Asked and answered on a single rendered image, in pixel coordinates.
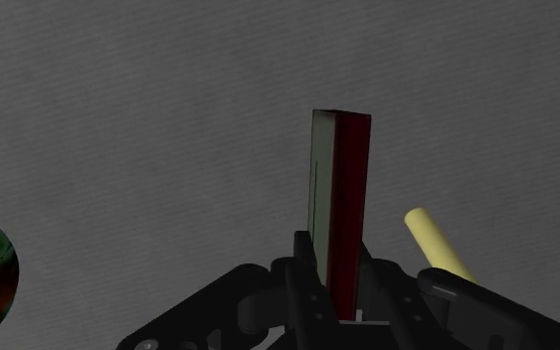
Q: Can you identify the dark red book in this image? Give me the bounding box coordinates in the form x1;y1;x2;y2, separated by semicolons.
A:
307;108;372;322

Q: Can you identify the pale yellow cylinder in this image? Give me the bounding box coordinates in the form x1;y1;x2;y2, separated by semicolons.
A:
404;207;478;284

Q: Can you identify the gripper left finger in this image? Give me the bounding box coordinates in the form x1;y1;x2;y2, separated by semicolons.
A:
115;230;342;350

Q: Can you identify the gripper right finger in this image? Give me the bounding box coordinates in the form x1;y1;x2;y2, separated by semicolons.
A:
356;242;560;350

